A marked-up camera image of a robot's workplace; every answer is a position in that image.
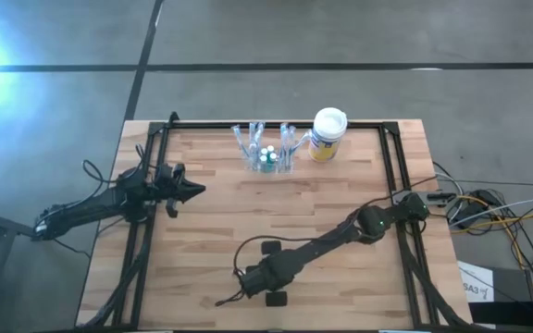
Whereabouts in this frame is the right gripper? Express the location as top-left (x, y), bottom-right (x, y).
top-left (241, 240), bottom-right (307, 308)

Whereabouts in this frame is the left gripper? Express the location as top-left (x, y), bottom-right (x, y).
top-left (152, 163), bottom-right (206, 218)

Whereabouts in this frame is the orange toothbrush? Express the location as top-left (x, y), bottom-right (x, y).
top-left (280, 138), bottom-right (293, 167)

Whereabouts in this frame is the purple toothbrush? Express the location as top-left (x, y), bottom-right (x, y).
top-left (292, 130), bottom-right (313, 157)

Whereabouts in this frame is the clear plastic cup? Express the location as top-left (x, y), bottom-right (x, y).
top-left (246, 147), bottom-right (295, 175)

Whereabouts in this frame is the Lysol wipes canister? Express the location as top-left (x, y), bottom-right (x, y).
top-left (306, 106), bottom-right (349, 163)

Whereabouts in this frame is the white paper sheet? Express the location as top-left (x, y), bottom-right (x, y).
top-left (458, 260), bottom-right (495, 304)

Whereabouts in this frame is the black power adapter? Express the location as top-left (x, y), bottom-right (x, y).
top-left (460, 189), bottom-right (497, 228)

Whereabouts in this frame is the black box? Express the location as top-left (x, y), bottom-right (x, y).
top-left (468, 300), bottom-right (533, 333)

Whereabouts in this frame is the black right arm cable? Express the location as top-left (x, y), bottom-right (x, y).
top-left (214, 175), bottom-right (439, 307)

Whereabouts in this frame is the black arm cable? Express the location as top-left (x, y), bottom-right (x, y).
top-left (82, 143), bottom-right (147, 186)
top-left (214, 175), bottom-right (439, 307)

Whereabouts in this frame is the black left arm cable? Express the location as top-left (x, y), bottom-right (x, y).
top-left (82, 143), bottom-right (147, 186)

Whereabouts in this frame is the grey cable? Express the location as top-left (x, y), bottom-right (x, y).
top-left (449, 197), bottom-right (533, 228)

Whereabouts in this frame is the yellow cable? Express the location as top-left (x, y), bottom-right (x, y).
top-left (451, 193), bottom-right (533, 300)

